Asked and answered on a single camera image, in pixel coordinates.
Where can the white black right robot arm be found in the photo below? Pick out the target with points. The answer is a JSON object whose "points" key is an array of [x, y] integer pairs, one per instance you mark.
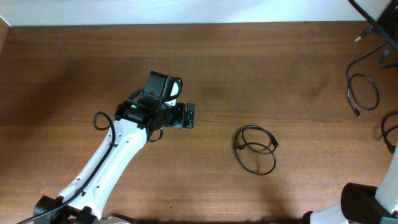
{"points": [[362, 203]]}

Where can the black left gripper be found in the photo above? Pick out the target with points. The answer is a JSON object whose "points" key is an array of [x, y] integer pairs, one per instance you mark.
{"points": [[178, 121]]}

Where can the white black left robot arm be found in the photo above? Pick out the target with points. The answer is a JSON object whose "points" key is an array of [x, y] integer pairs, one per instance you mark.
{"points": [[150, 108]]}

